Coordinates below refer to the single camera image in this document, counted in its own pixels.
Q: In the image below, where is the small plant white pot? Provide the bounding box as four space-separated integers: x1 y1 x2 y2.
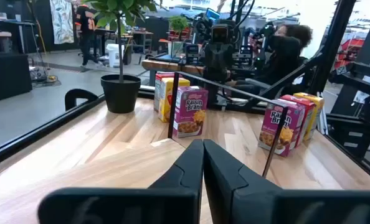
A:
168 15 189 57

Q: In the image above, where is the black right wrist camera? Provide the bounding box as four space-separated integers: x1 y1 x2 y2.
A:
210 24 230 44

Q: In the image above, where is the white bin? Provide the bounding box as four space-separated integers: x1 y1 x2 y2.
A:
105 43 125 68

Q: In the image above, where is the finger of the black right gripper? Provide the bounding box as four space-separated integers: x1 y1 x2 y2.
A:
218 43 234 81
203 43 219 81

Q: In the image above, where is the leaf print hanging cloth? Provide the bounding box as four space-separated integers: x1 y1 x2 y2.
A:
49 0 75 45

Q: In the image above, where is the black loop handle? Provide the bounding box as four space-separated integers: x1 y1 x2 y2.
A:
64 88 99 111

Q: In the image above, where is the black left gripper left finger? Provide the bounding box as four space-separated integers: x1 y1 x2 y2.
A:
37 139 204 224

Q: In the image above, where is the red metal rack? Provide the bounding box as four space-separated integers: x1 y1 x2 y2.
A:
334 39 366 70

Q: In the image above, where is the yellow Corn Pops cereal box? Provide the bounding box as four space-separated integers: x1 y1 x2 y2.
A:
158 77 191 123
293 91 325 142

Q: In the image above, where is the purple Raisin Bran cereal box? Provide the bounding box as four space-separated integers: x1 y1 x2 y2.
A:
171 85 209 139
257 98 306 157

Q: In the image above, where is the wooden workbench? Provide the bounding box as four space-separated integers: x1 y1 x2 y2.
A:
141 58 205 76

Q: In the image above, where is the red Froot Loops cereal box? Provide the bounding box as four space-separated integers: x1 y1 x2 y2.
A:
280 94 316 149
153 72 183 113

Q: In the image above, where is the blue screen monitor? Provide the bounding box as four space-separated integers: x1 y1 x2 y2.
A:
205 7 221 22

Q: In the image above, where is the green potted plant black pot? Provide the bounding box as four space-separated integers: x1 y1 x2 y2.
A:
80 0 158 114

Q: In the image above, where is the black aluminium table frame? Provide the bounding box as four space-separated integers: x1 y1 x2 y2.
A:
0 0 370 187

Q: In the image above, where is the silver metal bracket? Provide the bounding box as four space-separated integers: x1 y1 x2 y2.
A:
316 91 330 136

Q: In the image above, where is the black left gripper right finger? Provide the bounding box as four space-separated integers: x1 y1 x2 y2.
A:
202 139 370 224

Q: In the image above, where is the black cabinet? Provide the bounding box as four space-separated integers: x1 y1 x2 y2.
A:
0 52 33 101

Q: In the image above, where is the person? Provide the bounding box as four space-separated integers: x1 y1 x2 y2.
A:
75 4 103 73
227 24 313 98

